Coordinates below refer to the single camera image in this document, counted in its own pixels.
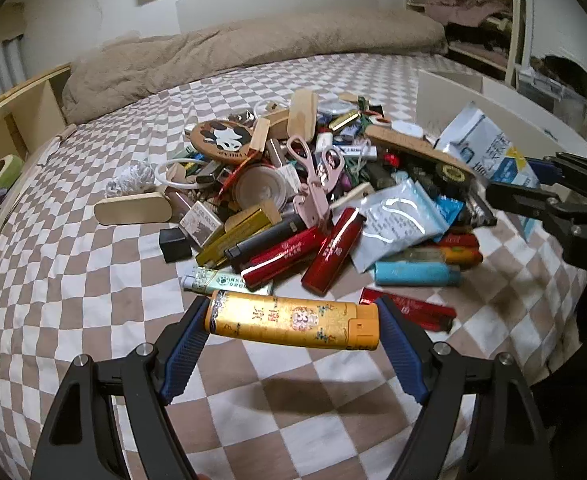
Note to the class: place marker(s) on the checkered bed sheet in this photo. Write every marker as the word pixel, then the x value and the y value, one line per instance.
pixel 98 285

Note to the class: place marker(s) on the pink clothes pile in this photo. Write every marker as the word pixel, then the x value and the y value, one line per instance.
pixel 463 7

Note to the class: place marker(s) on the gold patterned lighter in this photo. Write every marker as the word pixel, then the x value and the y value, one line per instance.
pixel 283 320

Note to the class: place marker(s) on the beige duvet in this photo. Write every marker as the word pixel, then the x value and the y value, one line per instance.
pixel 253 50

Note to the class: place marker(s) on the engraved wooden plaque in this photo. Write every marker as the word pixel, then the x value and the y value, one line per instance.
pixel 413 147

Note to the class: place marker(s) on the clear plastic storage bin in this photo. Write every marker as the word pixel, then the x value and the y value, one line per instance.
pixel 548 92

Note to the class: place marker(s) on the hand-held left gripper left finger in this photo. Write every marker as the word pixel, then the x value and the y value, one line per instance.
pixel 186 350

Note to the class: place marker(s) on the oval wooden block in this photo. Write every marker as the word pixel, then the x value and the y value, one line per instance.
pixel 133 208

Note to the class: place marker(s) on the light blue lighter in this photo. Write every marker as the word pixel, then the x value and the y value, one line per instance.
pixel 413 274

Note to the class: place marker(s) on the oval wooden cat brush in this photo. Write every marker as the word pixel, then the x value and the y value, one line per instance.
pixel 226 140

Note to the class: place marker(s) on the green avocado plush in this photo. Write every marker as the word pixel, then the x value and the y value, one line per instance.
pixel 3 172

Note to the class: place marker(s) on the white cardboard box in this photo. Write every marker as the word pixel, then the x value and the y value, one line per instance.
pixel 548 125

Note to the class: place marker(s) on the heap of lighters and trinkets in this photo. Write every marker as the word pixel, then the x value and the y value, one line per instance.
pixel 283 255

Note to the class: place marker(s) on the black round tin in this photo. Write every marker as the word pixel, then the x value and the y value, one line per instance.
pixel 453 177

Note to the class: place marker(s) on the pink scissors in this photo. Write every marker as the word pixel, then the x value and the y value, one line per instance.
pixel 313 205

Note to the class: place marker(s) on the small black box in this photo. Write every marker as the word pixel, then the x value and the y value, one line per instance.
pixel 174 245

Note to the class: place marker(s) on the silver blue foil pouch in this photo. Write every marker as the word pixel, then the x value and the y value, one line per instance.
pixel 398 225

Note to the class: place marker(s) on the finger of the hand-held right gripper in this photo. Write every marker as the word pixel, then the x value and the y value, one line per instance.
pixel 518 197
pixel 541 170

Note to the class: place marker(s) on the white blue foil packet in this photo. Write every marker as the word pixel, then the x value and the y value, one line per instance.
pixel 488 145

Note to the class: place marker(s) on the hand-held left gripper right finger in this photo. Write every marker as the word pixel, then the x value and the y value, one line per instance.
pixel 403 355

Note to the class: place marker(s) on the wooden bedside shelf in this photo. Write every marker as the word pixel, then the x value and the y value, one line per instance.
pixel 23 110

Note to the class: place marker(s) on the long wooden block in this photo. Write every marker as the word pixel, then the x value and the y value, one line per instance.
pixel 302 115

